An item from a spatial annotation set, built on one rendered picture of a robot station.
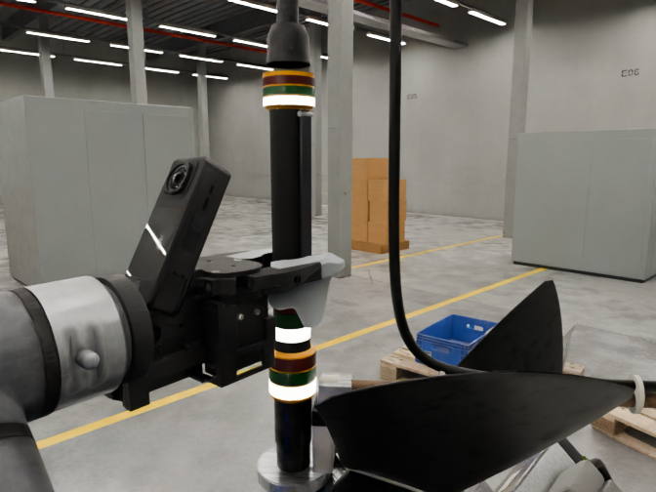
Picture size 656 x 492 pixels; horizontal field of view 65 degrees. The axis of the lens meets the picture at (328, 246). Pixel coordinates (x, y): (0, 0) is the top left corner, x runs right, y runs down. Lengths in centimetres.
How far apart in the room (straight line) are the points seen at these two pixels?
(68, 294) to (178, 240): 7
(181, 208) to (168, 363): 11
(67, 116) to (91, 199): 96
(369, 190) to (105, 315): 855
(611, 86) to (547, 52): 172
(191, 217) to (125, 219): 651
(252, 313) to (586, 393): 24
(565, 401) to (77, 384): 31
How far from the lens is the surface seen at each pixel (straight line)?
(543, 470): 86
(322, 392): 47
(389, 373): 380
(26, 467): 29
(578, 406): 41
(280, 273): 38
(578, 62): 1344
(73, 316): 32
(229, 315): 37
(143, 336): 33
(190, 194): 36
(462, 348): 358
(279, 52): 44
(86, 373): 33
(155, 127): 703
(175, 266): 35
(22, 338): 31
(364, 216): 894
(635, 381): 53
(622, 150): 763
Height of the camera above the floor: 157
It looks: 10 degrees down
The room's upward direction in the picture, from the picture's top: straight up
